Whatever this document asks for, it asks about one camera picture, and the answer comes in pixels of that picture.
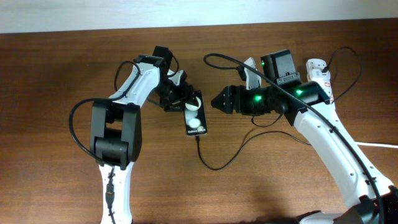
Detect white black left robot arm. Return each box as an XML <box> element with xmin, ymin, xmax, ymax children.
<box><xmin>90</xmin><ymin>46</ymin><xmax>199</xmax><ymax>223</ymax></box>

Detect black USB charging cable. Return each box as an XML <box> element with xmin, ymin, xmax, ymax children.
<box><xmin>195</xmin><ymin>47</ymin><xmax>364</xmax><ymax>171</ymax></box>

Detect white power strip cord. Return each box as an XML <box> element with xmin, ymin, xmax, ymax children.
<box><xmin>354</xmin><ymin>141</ymin><xmax>398</xmax><ymax>149</ymax></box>

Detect black Samsung Galaxy smartphone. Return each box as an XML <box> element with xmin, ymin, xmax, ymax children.
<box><xmin>184</xmin><ymin>91</ymin><xmax>208</xmax><ymax>136</ymax></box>

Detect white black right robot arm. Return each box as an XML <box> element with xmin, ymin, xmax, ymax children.
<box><xmin>211</xmin><ymin>50</ymin><xmax>397</xmax><ymax>223</ymax></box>

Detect white power strip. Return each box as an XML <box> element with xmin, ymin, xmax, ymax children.
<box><xmin>306</xmin><ymin>58</ymin><xmax>334</xmax><ymax>103</ymax></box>

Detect white USB charger plug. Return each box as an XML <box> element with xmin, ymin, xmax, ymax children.
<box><xmin>306</xmin><ymin>58</ymin><xmax>331</xmax><ymax>82</ymax></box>

